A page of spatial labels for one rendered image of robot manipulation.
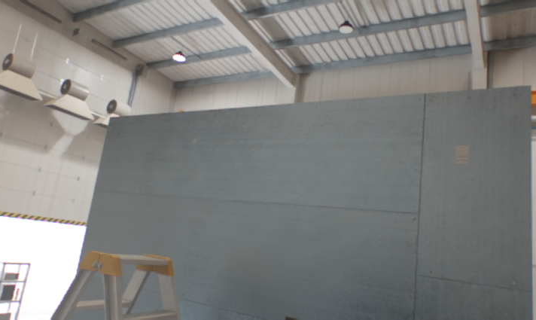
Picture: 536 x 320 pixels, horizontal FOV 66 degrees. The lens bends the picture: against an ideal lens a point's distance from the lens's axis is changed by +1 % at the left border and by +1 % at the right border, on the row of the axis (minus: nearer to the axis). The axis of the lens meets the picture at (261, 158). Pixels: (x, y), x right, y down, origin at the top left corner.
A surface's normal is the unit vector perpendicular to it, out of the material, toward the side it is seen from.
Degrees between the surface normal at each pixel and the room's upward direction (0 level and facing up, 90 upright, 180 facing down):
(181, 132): 90
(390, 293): 90
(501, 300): 90
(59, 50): 90
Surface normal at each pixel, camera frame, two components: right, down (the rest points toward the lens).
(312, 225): -0.51, -0.25
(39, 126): 0.85, 0.00
